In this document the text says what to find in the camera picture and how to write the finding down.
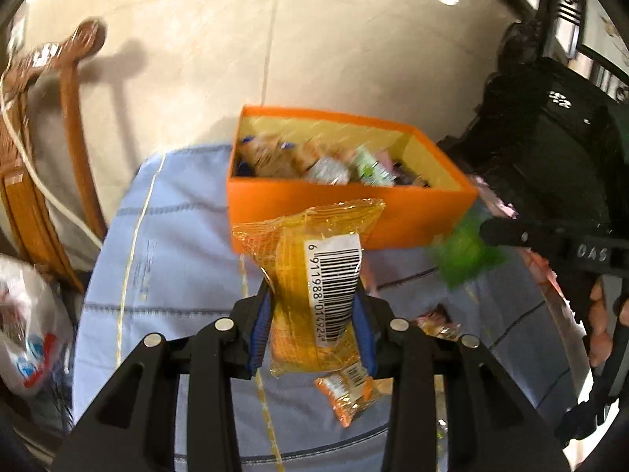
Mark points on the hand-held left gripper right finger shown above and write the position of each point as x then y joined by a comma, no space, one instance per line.
366,337

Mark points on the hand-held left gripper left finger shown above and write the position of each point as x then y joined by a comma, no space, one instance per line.
260,327

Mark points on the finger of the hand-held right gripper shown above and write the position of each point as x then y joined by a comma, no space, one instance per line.
516,233

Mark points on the yellow netted snack packet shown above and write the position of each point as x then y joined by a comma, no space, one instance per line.
295,305

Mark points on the bright green snack packet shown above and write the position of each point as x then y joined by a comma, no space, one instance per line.
462,255

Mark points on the orange cardboard box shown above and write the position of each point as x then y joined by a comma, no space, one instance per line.
295,206

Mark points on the person's right hand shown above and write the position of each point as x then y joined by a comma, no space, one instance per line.
599,329

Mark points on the orange pink snack packet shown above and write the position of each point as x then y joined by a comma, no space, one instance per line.
437,322

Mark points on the light blue tablecloth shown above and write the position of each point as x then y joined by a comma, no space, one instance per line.
172,255

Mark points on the pile of snack packets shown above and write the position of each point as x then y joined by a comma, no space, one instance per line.
319,167

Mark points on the framed flower painting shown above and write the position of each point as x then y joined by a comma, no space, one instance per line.
607,24

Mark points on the black carved wooden screen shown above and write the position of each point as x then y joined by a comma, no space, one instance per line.
565,10

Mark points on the white plastic bag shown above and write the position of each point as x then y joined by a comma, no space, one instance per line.
24,324

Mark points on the brown wooden chair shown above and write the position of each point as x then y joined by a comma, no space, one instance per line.
29,216

